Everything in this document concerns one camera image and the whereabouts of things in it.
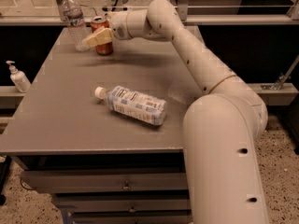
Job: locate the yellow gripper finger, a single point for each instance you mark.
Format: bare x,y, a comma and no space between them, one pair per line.
100,36

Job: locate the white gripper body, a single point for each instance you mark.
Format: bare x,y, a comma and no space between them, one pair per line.
119,25

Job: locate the red coke can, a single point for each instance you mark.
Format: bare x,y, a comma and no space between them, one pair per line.
101,22

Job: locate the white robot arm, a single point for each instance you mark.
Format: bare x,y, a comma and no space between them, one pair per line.
219,128

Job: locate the clear upright water bottle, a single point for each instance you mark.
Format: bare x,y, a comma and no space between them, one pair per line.
76,24

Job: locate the lying white labelled bottle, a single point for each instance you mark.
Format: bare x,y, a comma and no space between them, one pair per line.
134,104

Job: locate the white pump sanitizer bottle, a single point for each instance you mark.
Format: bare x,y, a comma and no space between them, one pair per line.
19,79

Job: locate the grey drawer cabinet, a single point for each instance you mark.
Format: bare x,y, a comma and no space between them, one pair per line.
61,126

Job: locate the top grey drawer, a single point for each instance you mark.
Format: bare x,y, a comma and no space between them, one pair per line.
89,181

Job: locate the grey drawer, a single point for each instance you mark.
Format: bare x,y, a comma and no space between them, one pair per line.
89,181
127,202
150,217

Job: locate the middle grey drawer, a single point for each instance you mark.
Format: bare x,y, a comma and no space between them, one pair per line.
127,202

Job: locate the bottom grey drawer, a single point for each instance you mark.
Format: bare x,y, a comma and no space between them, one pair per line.
150,217

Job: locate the metal railing frame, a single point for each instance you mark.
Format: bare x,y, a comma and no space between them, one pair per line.
49,12

